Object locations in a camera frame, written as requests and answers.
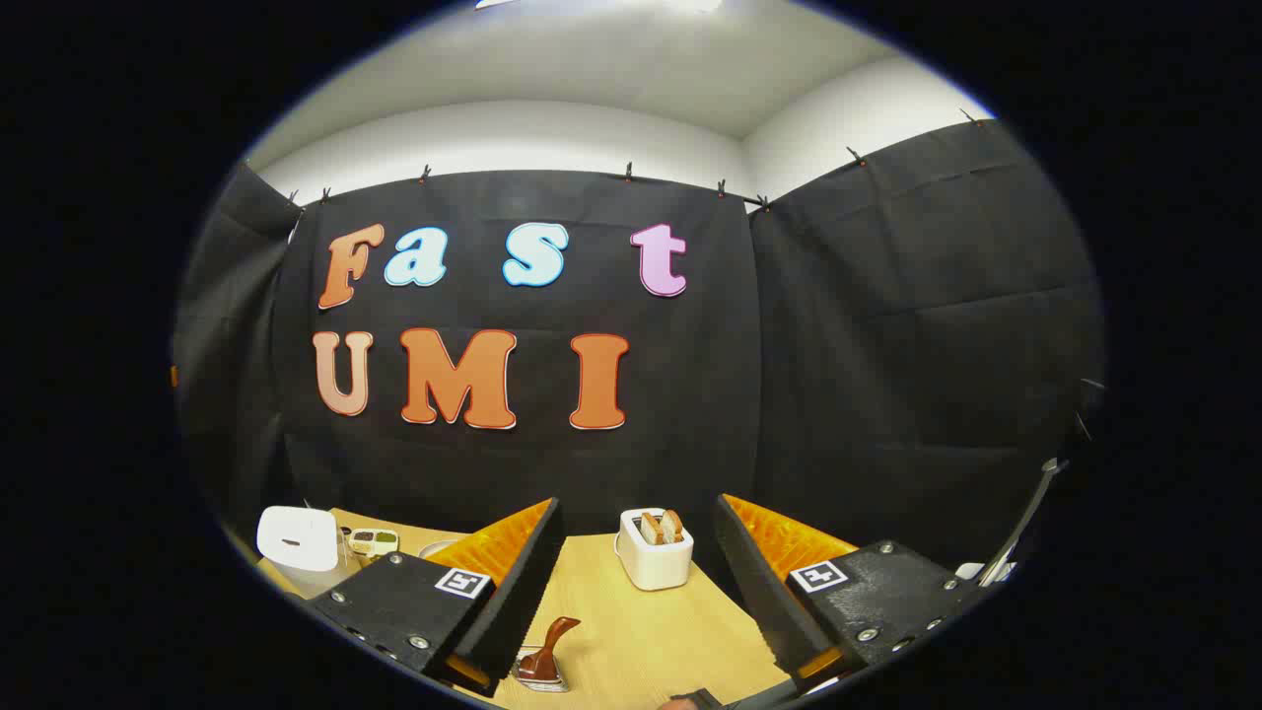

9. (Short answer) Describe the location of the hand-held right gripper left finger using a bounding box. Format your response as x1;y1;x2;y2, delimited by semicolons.
308;497;567;697

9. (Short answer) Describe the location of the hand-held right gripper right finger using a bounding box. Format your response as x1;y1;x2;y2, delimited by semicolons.
713;493;987;683

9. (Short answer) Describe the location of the brown wooden spoon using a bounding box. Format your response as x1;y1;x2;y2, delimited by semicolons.
520;617;582;681

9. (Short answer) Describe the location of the white rice cooker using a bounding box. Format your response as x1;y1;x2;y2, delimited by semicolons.
256;506;346;599

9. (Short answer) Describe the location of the white toaster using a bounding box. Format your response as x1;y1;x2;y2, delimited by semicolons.
616;508;694;592

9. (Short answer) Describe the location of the grey metal stand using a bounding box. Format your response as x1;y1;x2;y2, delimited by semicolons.
986;459;1071;588

